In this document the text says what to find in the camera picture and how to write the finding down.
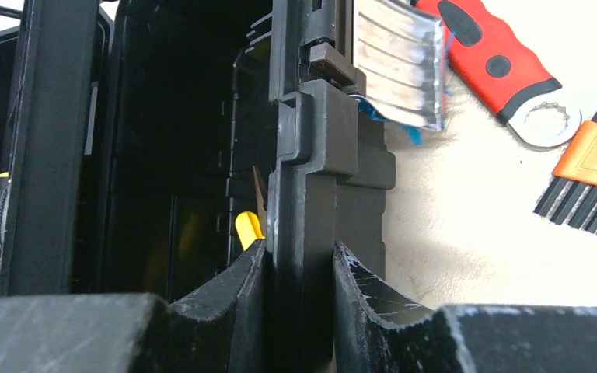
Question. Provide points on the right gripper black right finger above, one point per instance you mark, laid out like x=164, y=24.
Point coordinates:
x=377, y=329

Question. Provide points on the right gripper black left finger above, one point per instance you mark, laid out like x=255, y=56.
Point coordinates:
x=216, y=328

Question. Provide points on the red handled adjustable wrench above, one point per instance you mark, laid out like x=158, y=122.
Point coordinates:
x=505, y=75

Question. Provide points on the black orange hex key holder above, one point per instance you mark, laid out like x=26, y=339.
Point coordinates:
x=571, y=196

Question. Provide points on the yellow handled screwdriver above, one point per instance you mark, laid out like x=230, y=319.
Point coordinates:
x=248, y=229

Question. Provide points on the black plastic toolbox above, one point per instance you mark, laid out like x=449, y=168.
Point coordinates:
x=133, y=143

